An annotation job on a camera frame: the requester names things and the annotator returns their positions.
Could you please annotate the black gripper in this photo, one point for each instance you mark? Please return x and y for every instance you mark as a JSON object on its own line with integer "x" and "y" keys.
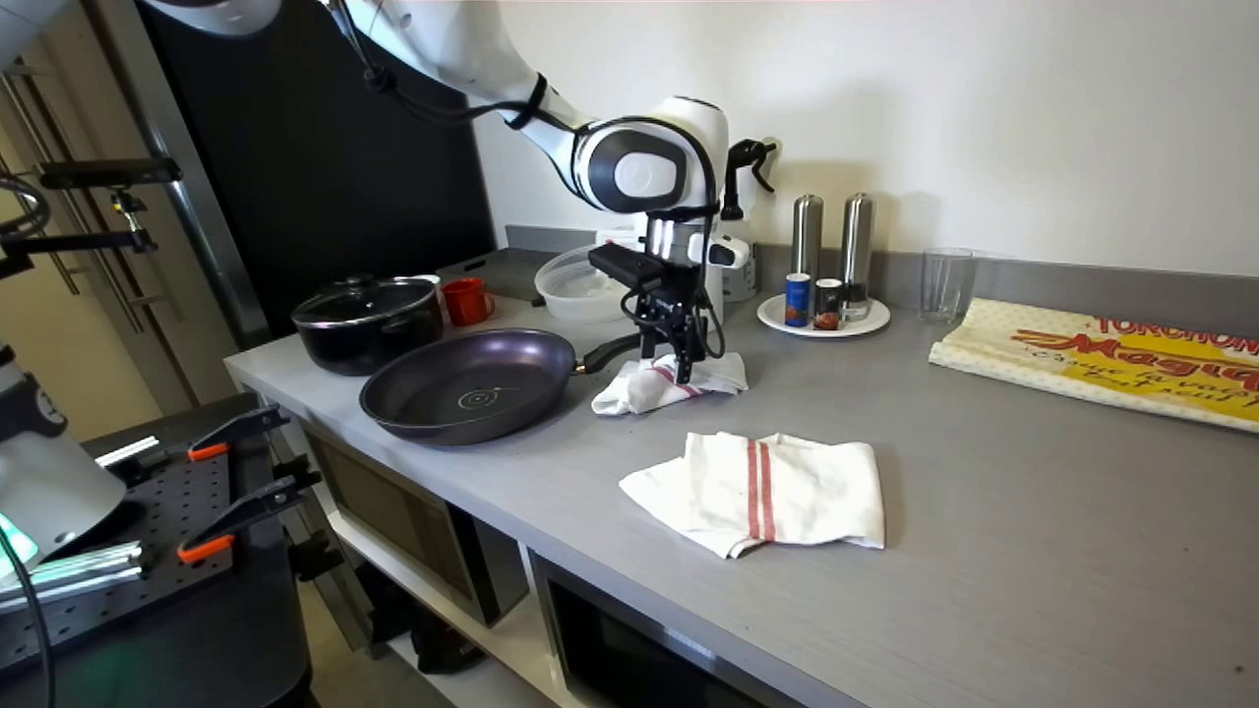
{"x": 674, "y": 295}

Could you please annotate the white red-striped towel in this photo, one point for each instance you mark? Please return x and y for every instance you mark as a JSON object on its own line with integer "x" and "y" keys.
{"x": 630, "y": 395}
{"x": 801, "y": 493}

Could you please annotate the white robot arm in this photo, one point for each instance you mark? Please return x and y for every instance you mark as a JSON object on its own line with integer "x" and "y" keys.
{"x": 447, "y": 41}

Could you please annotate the folded white red-striped towel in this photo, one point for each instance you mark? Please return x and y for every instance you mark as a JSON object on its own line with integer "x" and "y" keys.
{"x": 801, "y": 493}

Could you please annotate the black frying pan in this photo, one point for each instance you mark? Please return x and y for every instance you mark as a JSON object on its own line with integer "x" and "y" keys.
{"x": 456, "y": 388}

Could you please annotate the clear plastic container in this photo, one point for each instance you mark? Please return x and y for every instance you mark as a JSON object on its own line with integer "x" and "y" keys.
{"x": 570, "y": 289}

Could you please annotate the blue spice jar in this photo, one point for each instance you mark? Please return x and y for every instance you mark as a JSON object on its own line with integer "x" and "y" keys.
{"x": 797, "y": 299}

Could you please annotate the small dark jar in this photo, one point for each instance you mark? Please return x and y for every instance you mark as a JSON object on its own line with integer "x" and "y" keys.
{"x": 827, "y": 299}

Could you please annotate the steel spice grinder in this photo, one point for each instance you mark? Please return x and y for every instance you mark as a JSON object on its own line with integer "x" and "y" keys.
{"x": 809, "y": 236}
{"x": 853, "y": 236}

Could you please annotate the small white plate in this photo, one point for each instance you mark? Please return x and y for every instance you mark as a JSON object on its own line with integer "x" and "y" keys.
{"x": 866, "y": 321}

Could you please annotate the spray bottle with black trigger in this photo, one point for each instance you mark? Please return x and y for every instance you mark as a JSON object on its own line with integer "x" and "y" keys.
{"x": 747, "y": 160}

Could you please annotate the red mug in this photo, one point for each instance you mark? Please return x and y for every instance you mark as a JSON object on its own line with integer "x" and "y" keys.
{"x": 465, "y": 299}

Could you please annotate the clear drinking glass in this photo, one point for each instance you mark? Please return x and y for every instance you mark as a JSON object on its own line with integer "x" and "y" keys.
{"x": 944, "y": 289}

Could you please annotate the black pot with glass lid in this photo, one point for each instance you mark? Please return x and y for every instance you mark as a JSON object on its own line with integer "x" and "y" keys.
{"x": 367, "y": 337}

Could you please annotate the dark built-in appliance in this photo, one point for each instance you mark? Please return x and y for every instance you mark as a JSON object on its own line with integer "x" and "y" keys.
{"x": 613, "y": 654}

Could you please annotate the built-in microwave oven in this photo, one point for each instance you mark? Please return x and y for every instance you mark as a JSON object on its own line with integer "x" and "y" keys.
{"x": 394, "y": 514}

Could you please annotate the yellow red printed bag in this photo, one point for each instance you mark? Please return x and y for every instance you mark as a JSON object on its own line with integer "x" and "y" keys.
{"x": 1113, "y": 369}

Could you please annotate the black perforated robot table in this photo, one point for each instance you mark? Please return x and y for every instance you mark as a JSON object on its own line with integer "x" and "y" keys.
{"x": 171, "y": 631}

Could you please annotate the white metal mounting rails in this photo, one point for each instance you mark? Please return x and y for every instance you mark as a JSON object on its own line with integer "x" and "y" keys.
{"x": 81, "y": 572}

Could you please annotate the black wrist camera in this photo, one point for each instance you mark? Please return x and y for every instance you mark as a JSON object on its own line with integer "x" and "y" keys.
{"x": 613, "y": 262}

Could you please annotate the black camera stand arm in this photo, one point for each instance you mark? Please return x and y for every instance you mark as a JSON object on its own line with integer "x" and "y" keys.
{"x": 103, "y": 171}

